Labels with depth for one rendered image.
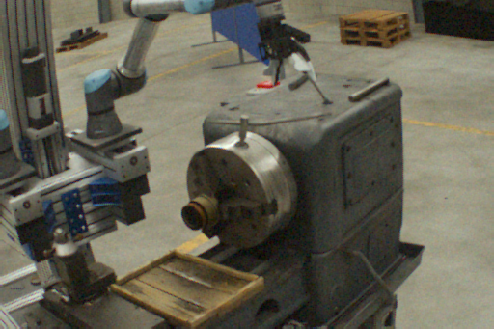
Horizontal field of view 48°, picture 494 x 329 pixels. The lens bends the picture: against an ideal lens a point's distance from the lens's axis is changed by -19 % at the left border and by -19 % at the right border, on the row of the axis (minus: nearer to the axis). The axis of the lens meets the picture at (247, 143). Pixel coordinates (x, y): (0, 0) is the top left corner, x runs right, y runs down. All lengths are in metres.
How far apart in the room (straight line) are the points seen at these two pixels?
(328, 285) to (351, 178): 0.35
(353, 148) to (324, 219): 0.24
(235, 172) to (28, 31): 1.02
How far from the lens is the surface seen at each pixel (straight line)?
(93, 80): 2.33
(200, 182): 1.84
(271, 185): 1.78
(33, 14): 2.36
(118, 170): 2.26
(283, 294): 1.95
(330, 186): 1.89
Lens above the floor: 1.82
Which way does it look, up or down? 19 degrees down
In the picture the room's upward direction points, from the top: 7 degrees counter-clockwise
